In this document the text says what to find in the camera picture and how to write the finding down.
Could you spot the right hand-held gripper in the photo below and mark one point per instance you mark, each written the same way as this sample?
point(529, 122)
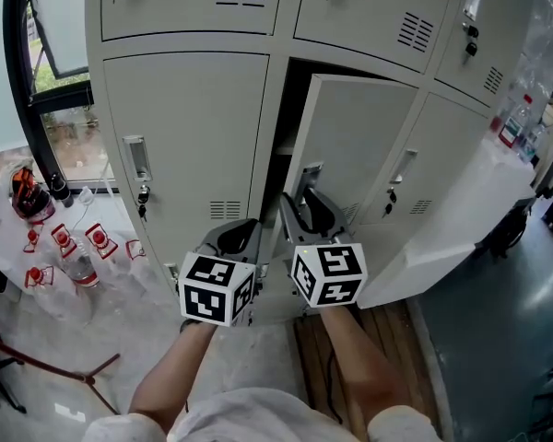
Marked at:
point(329, 274)

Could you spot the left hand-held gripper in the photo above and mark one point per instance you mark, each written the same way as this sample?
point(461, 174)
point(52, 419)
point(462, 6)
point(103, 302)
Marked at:
point(212, 293)

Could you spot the grey locker door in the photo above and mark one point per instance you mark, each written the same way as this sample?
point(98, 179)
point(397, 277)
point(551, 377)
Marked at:
point(355, 127)

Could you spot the grey metal locker cabinet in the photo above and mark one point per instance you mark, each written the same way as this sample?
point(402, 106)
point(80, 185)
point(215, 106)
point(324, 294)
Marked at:
point(189, 118)

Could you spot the person's left forearm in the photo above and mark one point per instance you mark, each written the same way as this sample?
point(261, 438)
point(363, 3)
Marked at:
point(175, 375)

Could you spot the person's right forearm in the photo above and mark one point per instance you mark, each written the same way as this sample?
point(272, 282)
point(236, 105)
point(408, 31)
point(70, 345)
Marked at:
point(359, 362)

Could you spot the brown wooden plank platform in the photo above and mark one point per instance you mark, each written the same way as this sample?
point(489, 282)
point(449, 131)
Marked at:
point(396, 348)

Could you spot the black bottle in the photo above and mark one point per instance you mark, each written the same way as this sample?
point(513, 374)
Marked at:
point(62, 191)

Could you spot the person's white shirt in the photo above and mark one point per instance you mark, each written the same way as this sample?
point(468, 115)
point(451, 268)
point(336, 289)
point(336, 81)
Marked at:
point(258, 419)

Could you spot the orange black bag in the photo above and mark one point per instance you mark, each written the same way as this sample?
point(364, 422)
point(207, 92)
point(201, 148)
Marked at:
point(30, 194)

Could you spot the brown wooden coat stand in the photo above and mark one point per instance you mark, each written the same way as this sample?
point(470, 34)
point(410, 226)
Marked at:
point(60, 372)

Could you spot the red cap clear bottle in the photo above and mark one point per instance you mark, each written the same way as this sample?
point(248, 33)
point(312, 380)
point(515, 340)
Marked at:
point(514, 124)

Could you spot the clear plastic bag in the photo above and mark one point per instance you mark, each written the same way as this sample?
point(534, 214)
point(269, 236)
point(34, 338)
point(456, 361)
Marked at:
point(544, 39)

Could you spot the black window frame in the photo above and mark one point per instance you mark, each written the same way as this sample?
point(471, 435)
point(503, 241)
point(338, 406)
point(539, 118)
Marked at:
point(20, 85)

